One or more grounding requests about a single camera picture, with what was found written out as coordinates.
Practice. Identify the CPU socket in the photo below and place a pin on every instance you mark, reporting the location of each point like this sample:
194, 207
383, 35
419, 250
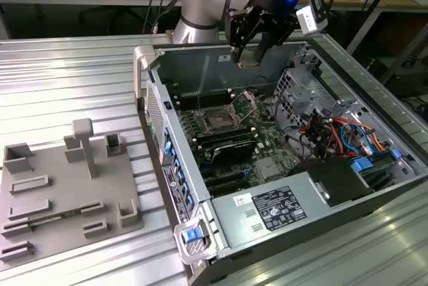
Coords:
217, 120

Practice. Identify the black expansion card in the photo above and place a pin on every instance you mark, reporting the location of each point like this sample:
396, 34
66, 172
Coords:
234, 152

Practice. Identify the silver chipset heatsink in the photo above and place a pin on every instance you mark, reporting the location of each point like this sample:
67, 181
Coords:
267, 168

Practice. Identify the small blue plastic tab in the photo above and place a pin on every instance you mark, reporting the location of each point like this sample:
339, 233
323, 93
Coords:
396, 154

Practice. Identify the black plastic shroud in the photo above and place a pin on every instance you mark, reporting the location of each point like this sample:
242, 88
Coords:
334, 175

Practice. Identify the perforated metal drive cage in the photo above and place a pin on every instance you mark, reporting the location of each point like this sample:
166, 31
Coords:
294, 92

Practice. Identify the green motherboard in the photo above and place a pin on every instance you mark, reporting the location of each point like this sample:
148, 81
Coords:
267, 139

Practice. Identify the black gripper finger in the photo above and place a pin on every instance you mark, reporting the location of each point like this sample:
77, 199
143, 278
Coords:
237, 32
262, 45

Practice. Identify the green RAM stick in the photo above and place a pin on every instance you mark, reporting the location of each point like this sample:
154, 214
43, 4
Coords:
53, 218

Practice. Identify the blue case latch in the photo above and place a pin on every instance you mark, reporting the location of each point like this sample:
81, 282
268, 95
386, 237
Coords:
190, 235

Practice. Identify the silver power supply with label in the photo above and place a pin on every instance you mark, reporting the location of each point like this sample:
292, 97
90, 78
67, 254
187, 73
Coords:
234, 226

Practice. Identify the black expansion slot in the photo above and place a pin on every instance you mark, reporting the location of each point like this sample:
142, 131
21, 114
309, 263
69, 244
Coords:
227, 182

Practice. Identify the CPU with silver top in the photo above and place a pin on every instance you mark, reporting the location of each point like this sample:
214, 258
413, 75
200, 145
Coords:
249, 59

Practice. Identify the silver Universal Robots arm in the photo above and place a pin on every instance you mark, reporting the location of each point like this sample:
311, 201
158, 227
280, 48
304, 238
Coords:
200, 8

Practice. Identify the white and grey wrist camera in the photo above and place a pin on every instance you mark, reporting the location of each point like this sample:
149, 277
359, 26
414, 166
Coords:
311, 18

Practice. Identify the black RAM slot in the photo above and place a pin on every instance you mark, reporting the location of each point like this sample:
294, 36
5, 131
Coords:
224, 137
200, 97

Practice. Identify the grey parts rack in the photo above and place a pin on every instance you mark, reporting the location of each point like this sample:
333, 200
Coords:
67, 192

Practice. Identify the open PC case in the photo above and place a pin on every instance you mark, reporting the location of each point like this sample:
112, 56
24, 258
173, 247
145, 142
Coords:
187, 65

